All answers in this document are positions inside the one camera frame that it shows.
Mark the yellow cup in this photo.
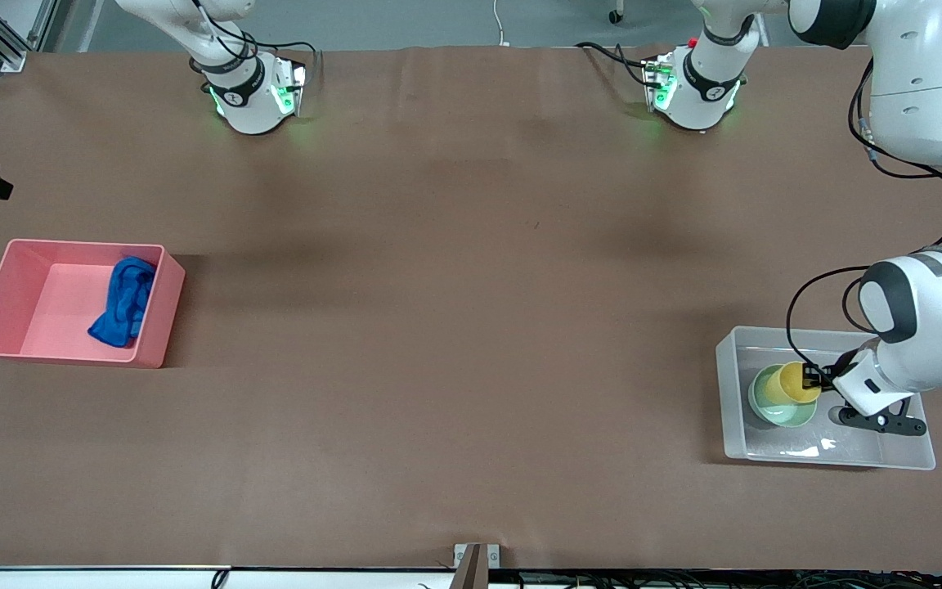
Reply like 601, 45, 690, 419
778, 362, 823, 404

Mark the pale green bowl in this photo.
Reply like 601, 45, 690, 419
747, 364, 819, 429

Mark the blue cloth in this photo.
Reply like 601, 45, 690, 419
88, 257, 157, 348

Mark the clear plastic bin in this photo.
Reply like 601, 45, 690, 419
715, 326, 936, 471

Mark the brown table cover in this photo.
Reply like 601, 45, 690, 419
0, 45, 942, 571

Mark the pink plastic bin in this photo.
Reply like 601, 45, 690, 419
0, 239, 186, 369

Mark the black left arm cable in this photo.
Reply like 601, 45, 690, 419
786, 53, 942, 377

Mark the black left base cable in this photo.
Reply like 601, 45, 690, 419
575, 41, 660, 87

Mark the black base cable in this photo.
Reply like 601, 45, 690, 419
575, 41, 660, 87
181, 0, 321, 83

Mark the metal table edge bracket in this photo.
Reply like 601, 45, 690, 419
453, 543, 501, 589

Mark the black right base cable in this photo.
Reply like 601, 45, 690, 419
181, 0, 321, 83

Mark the white table edge rail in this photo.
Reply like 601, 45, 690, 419
0, 564, 455, 589

